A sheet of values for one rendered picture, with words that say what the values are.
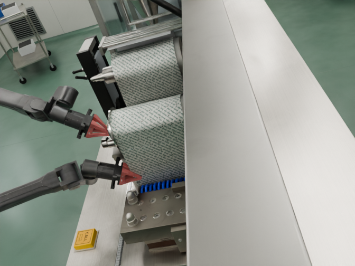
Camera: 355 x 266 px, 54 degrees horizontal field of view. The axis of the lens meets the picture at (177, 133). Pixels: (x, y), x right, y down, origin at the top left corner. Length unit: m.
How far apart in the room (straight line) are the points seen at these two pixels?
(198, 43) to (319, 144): 0.27
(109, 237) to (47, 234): 1.61
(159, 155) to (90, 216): 0.44
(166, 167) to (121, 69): 0.39
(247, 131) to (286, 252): 0.14
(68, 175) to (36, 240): 1.78
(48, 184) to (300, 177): 0.85
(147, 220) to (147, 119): 0.32
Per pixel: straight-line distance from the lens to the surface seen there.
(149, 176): 1.24
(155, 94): 1.32
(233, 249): 0.26
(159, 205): 1.18
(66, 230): 2.86
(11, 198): 1.23
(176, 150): 1.16
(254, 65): 0.92
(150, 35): 1.29
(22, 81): 5.81
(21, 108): 1.28
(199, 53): 0.53
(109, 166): 1.23
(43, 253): 2.84
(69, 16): 7.09
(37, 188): 1.22
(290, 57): 0.92
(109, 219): 1.42
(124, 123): 1.13
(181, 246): 1.18
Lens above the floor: 1.87
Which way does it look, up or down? 35 degrees down
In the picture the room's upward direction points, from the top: 19 degrees counter-clockwise
